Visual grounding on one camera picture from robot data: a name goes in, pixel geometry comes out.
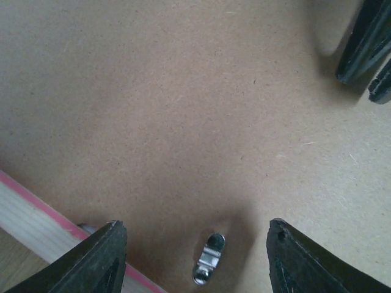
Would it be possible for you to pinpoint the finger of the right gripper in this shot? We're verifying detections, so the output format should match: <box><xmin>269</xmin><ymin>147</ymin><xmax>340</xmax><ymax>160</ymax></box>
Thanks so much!
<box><xmin>335</xmin><ymin>0</ymin><xmax>390</xmax><ymax>84</ymax></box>
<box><xmin>368</xmin><ymin>60</ymin><xmax>391</xmax><ymax>104</ymax></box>

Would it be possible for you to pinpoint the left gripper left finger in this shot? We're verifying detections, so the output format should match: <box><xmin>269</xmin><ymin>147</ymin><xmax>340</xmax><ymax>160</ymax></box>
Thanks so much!
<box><xmin>8</xmin><ymin>220</ymin><xmax>127</xmax><ymax>293</ymax></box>

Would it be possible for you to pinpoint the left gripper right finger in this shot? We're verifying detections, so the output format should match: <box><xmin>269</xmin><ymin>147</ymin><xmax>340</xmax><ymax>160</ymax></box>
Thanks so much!
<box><xmin>266</xmin><ymin>218</ymin><xmax>390</xmax><ymax>292</ymax></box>

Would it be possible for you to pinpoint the pink wooden picture frame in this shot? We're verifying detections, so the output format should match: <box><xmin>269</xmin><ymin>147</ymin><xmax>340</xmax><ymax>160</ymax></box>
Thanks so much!
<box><xmin>1</xmin><ymin>172</ymin><xmax>163</xmax><ymax>292</ymax></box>

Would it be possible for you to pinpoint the brown cardboard backing sheet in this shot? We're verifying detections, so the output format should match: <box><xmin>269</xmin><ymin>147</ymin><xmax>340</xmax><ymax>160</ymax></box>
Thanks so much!
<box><xmin>1</xmin><ymin>1</ymin><xmax>390</xmax><ymax>292</ymax></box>

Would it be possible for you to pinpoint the silver metal frame clip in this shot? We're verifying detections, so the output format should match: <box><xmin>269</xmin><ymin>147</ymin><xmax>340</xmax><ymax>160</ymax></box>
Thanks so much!
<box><xmin>192</xmin><ymin>233</ymin><xmax>225</xmax><ymax>286</ymax></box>

